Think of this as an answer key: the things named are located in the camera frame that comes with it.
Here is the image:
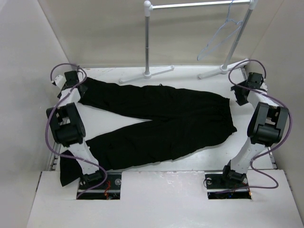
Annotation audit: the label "black trousers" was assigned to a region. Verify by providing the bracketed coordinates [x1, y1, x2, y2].
[58, 77, 238, 188]

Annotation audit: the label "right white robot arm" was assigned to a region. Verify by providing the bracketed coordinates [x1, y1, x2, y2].
[220, 73, 289, 188]

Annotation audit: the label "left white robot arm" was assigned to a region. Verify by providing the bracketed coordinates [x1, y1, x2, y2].
[46, 71, 107, 190]

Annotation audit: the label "white clothes rack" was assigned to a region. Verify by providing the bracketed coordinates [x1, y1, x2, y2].
[119, 0, 258, 83]

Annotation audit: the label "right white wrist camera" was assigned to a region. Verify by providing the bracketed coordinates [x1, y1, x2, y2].
[259, 82, 268, 93]

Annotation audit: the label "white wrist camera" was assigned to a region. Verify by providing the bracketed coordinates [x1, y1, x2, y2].
[51, 75, 66, 90]
[259, 82, 268, 93]

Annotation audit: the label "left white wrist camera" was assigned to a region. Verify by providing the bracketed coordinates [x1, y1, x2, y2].
[51, 75, 66, 90]

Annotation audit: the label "light blue wire hanger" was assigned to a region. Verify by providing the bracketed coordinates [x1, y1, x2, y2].
[197, 0, 243, 61]

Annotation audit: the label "right aluminium frame rail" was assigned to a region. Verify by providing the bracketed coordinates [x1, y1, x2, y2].
[239, 69, 278, 169]

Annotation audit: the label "aluminium frame rail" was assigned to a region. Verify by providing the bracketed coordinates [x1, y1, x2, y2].
[48, 64, 80, 171]
[239, 69, 278, 169]

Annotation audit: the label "left aluminium frame rail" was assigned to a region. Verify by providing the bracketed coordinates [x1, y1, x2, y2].
[48, 64, 80, 171]

